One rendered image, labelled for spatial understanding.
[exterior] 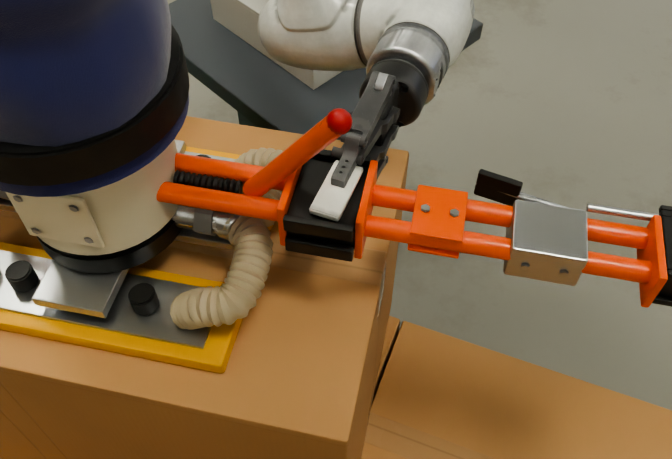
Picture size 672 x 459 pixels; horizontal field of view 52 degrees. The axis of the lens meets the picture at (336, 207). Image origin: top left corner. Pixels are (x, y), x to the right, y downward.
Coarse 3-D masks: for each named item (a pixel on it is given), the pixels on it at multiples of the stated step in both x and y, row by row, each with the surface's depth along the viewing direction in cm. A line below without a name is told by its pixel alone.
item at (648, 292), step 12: (660, 216) 66; (648, 228) 66; (660, 228) 65; (648, 240) 66; (660, 240) 64; (648, 252) 65; (660, 252) 63; (660, 264) 62; (660, 276) 61; (648, 288) 64; (660, 288) 62; (648, 300) 64; (660, 300) 65
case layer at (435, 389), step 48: (432, 336) 119; (384, 384) 114; (432, 384) 114; (480, 384) 114; (528, 384) 114; (576, 384) 114; (384, 432) 109; (432, 432) 109; (480, 432) 109; (528, 432) 109; (576, 432) 109; (624, 432) 109
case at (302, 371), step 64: (192, 128) 94; (256, 128) 94; (192, 256) 81; (384, 256) 81; (256, 320) 76; (320, 320) 76; (384, 320) 105; (0, 384) 77; (64, 384) 72; (128, 384) 71; (192, 384) 71; (256, 384) 71; (320, 384) 71; (0, 448) 99; (64, 448) 92; (128, 448) 85; (192, 448) 80; (256, 448) 75; (320, 448) 70
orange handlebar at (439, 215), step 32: (192, 160) 72; (224, 160) 72; (160, 192) 70; (192, 192) 69; (224, 192) 69; (384, 192) 69; (416, 192) 69; (448, 192) 69; (384, 224) 67; (416, 224) 66; (448, 224) 66; (608, 224) 67; (448, 256) 67; (608, 256) 64
